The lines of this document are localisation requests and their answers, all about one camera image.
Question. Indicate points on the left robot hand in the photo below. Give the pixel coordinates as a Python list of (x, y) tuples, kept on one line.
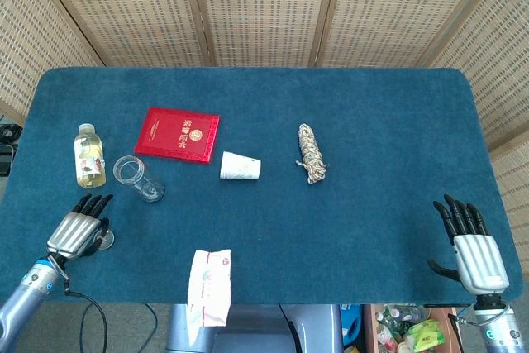
[(72, 231)]

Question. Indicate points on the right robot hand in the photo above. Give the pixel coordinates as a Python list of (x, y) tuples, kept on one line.
[(475, 254)]

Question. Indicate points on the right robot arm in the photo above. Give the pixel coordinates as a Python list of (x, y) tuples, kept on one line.
[(496, 326)]

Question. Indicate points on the clear glass jar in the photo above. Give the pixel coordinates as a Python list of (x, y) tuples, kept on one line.
[(138, 177)]

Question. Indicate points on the white paper cup stack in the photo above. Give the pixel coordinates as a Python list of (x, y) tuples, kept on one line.
[(239, 168)]

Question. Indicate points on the yellow drink bottle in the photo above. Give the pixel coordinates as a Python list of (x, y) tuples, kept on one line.
[(89, 158)]

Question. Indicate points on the green snack packet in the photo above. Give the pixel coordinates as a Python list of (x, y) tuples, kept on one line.
[(425, 334)]

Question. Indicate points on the cardboard box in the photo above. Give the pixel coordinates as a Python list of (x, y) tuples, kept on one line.
[(372, 328)]

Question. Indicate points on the red certificate book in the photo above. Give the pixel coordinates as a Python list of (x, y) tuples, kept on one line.
[(175, 134)]

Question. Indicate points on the blue plastic container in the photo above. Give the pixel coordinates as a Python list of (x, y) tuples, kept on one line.
[(351, 324)]

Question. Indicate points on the white tissue pack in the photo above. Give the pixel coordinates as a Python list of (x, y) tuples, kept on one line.
[(208, 287)]

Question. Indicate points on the blue table cloth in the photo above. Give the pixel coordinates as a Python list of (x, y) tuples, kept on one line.
[(289, 225)]

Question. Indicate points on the grey robot torso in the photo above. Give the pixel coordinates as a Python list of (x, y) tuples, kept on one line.
[(256, 330)]

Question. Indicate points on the woven folding screen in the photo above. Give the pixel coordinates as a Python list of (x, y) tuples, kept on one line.
[(264, 10)]

